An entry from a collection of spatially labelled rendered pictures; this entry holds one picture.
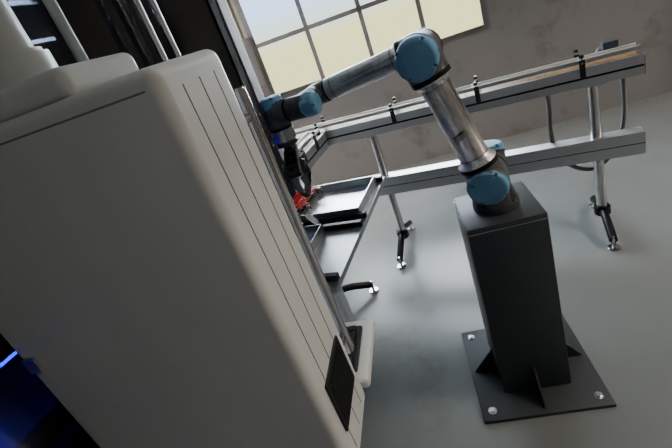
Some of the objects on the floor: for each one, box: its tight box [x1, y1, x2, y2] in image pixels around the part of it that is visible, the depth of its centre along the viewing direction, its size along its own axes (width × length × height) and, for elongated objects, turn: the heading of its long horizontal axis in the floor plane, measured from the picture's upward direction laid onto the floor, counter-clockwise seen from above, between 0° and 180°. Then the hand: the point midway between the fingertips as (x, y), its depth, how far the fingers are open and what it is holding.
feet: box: [589, 195, 621, 252], centre depth 229 cm, size 8×50×14 cm, turn 18°
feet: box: [396, 220, 415, 269], centre depth 276 cm, size 8×50×14 cm, turn 18°
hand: (306, 194), depth 143 cm, fingers closed
